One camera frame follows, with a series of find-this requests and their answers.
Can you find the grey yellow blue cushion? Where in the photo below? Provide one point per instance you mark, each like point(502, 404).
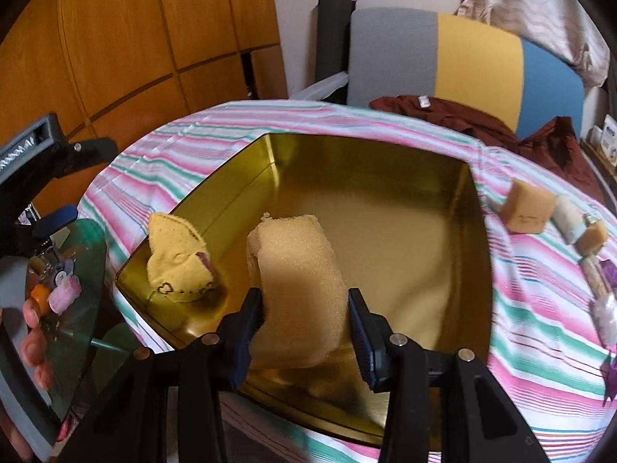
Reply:
point(401, 51)

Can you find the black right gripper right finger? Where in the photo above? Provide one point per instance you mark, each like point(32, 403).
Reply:
point(478, 420)

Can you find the dark red garment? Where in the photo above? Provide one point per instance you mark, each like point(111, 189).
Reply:
point(553, 146)

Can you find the black rolled mat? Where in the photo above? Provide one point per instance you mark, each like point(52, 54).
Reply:
point(333, 37)

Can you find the white green sponge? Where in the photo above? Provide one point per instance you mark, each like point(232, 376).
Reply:
point(568, 220)

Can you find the clear plastic bundle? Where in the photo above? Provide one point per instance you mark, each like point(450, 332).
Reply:
point(604, 316)

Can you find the striped pink green bedsheet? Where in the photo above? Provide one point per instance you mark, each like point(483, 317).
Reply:
point(545, 350)

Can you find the brown beige scrub pad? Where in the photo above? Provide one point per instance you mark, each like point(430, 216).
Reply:
point(595, 277)

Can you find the large tan sponge block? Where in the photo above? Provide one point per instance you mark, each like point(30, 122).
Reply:
point(293, 264)

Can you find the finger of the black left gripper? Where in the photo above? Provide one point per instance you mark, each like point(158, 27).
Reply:
point(56, 221)

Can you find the green plastic bin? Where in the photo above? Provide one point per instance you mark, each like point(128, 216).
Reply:
point(39, 414)

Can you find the white grey pillow edge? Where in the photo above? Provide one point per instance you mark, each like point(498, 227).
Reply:
point(323, 88)

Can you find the beige patterned curtain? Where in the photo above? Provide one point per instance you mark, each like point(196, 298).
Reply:
point(562, 27)

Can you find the tan sponge cube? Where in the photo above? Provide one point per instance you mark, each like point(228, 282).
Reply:
point(527, 208)

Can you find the wooden wardrobe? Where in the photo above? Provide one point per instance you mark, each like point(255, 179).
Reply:
point(120, 68)

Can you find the white product box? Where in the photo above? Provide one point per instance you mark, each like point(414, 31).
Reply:
point(604, 139)

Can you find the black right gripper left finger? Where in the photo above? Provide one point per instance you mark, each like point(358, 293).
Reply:
point(165, 407)

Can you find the person left hand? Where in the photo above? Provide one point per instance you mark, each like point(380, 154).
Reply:
point(33, 353)

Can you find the gold metal tin box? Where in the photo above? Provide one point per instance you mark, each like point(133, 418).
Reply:
point(406, 226)

